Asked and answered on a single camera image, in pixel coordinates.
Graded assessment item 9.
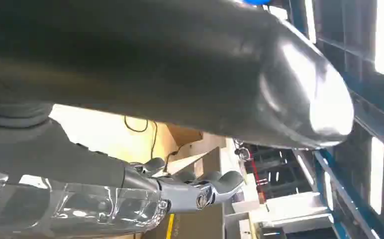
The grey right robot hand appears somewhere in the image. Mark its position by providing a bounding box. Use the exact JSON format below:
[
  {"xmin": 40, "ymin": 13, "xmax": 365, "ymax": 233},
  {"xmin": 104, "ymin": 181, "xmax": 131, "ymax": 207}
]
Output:
[{"xmin": 0, "ymin": 0, "xmax": 355, "ymax": 214}]

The open brown cardboard box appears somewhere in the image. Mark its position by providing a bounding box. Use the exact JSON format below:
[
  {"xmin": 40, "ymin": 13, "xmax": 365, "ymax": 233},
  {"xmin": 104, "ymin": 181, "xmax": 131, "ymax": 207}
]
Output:
[{"xmin": 165, "ymin": 123, "xmax": 222, "ymax": 179}]

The round silver lamp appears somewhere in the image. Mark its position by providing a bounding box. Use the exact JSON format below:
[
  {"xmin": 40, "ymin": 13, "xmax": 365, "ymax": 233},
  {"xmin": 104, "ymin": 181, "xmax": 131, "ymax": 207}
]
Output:
[{"xmin": 234, "ymin": 146, "xmax": 251, "ymax": 162}]

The small white box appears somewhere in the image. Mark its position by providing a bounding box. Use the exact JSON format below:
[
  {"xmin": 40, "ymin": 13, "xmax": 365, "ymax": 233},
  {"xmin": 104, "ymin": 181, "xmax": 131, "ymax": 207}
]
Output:
[{"xmin": 224, "ymin": 212, "xmax": 253, "ymax": 239}]

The ribbed grey right arm sleeve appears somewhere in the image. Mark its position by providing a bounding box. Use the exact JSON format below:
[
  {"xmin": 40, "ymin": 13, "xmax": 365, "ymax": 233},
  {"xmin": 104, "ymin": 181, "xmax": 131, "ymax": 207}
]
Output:
[{"xmin": 0, "ymin": 99, "xmax": 54, "ymax": 129}]

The clear plastic wrist guard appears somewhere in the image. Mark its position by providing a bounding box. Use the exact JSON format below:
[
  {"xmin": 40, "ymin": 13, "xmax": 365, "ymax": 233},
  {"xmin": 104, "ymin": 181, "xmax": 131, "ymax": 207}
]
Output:
[{"xmin": 0, "ymin": 170, "xmax": 170, "ymax": 239}]

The white flat box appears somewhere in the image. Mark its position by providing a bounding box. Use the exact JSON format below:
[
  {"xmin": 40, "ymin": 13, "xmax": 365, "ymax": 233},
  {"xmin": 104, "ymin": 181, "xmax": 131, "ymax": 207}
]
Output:
[{"xmin": 265, "ymin": 191, "xmax": 335, "ymax": 234}]

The blue steel beam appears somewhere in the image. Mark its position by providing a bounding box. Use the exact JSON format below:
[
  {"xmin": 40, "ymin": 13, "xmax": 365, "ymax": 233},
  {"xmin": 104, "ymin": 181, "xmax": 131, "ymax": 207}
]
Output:
[{"xmin": 313, "ymin": 149, "xmax": 382, "ymax": 239}]

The black hanging cable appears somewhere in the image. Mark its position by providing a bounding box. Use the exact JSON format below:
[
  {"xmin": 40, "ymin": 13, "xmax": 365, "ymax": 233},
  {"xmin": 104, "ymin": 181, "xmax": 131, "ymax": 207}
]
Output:
[{"xmin": 150, "ymin": 121, "xmax": 159, "ymax": 160}]

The black looped cable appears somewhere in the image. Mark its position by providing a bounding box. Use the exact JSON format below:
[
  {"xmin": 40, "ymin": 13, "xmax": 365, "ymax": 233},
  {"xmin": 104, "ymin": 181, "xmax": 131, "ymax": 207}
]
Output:
[{"xmin": 123, "ymin": 115, "xmax": 149, "ymax": 133}]

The black cable with plug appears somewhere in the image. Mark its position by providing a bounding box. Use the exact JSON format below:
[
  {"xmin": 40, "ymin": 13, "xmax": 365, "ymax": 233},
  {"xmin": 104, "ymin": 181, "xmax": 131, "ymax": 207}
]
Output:
[{"xmin": 163, "ymin": 144, "xmax": 185, "ymax": 174}]

